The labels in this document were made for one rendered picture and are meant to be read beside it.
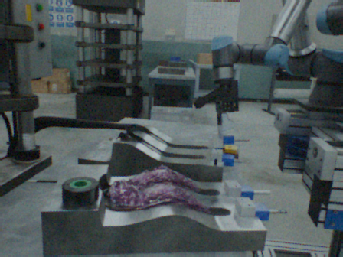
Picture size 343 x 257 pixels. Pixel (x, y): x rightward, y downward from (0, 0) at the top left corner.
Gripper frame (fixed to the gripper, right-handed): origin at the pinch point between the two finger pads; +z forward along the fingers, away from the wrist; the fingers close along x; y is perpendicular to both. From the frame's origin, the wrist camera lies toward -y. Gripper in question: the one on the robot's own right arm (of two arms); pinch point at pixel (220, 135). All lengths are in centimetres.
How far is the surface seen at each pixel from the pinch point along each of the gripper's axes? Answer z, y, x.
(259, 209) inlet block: 14.5, 10.8, -37.9
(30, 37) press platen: -39, -65, -13
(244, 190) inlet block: 12.6, 7.5, -28.0
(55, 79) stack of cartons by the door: -68, -387, 548
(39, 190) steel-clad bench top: 11, -54, -32
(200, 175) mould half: 11.0, -6.2, -16.8
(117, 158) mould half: 4.6, -34.0, -17.4
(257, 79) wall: -42, 61, 658
